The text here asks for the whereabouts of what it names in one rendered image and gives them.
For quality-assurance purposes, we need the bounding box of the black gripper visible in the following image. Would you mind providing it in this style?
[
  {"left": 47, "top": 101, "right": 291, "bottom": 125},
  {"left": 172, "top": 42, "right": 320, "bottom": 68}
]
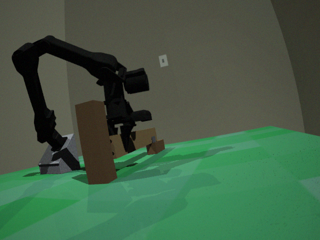
[{"left": 104, "top": 94, "right": 152, "bottom": 151}]

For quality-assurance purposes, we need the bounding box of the brown wooden rail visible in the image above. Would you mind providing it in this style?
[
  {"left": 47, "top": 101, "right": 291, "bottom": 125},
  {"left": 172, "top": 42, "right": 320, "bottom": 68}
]
[{"left": 109, "top": 127, "right": 157, "bottom": 159}]

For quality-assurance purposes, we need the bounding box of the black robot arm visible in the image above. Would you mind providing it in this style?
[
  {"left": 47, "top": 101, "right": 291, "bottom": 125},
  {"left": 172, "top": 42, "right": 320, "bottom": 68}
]
[{"left": 11, "top": 35, "right": 149, "bottom": 151}]

